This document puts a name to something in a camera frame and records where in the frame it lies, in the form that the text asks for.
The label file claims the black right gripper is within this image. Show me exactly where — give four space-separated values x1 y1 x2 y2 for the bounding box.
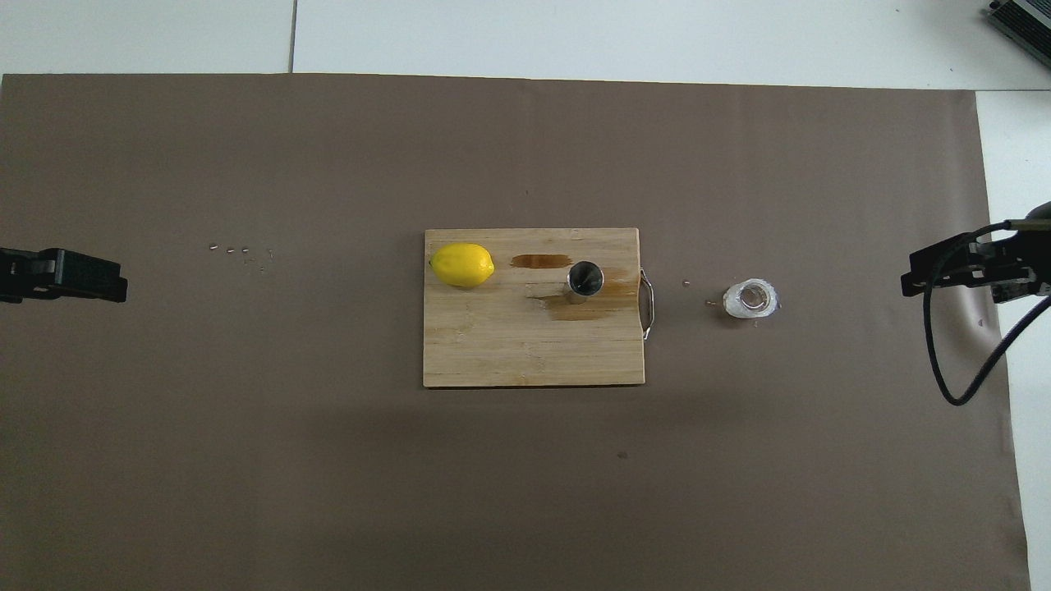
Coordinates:
900 232 1051 305

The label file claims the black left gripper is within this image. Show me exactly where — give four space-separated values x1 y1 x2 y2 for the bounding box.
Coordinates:
0 247 129 304

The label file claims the clear textured glass cup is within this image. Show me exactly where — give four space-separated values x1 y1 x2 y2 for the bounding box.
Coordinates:
723 279 779 321

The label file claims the steel double jigger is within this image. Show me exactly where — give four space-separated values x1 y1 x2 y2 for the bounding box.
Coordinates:
564 260 606 306

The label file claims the grey metal device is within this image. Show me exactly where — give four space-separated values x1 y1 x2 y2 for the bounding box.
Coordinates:
985 0 1051 47

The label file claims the brown paper table mat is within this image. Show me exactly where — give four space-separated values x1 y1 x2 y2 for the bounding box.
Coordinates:
0 72 1032 591

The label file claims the yellow lemon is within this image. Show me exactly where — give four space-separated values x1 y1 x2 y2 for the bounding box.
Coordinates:
429 243 496 288

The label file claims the wooden cutting board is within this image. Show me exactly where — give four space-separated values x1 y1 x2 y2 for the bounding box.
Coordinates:
422 227 655 389

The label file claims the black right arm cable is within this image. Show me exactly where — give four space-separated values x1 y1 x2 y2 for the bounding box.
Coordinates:
922 219 1051 407

